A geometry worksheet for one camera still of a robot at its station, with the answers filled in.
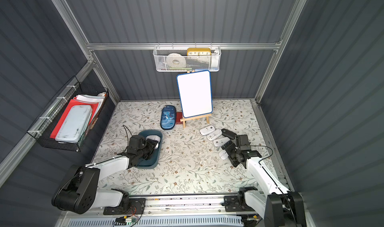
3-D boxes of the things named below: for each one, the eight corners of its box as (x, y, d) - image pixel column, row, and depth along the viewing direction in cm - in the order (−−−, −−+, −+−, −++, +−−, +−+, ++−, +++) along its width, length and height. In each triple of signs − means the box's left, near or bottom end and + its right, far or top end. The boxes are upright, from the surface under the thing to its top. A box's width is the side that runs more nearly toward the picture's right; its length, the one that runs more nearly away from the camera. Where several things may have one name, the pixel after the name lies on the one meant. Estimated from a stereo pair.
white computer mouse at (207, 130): (201, 136, 102) (202, 134, 100) (199, 132, 104) (199, 129, 102) (215, 130, 105) (215, 128, 103) (212, 126, 107) (212, 124, 105)
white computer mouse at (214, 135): (209, 141, 98) (209, 139, 96) (206, 137, 100) (206, 135, 98) (222, 134, 101) (223, 132, 99) (220, 131, 103) (220, 129, 101)
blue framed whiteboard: (184, 124, 108) (180, 88, 81) (181, 111, 116) (177, 73, 90) (210, 120, 110) (215, 83, 84) (206, 106, 119) (209, 69, 92)
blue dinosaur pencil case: (158, 130, 105) (157, 127, 102) (162, 108, 118) (162, 105, 115) (175, 130, 105) (174, 126, 102) (177, 108, 118) (176, 105, 115)
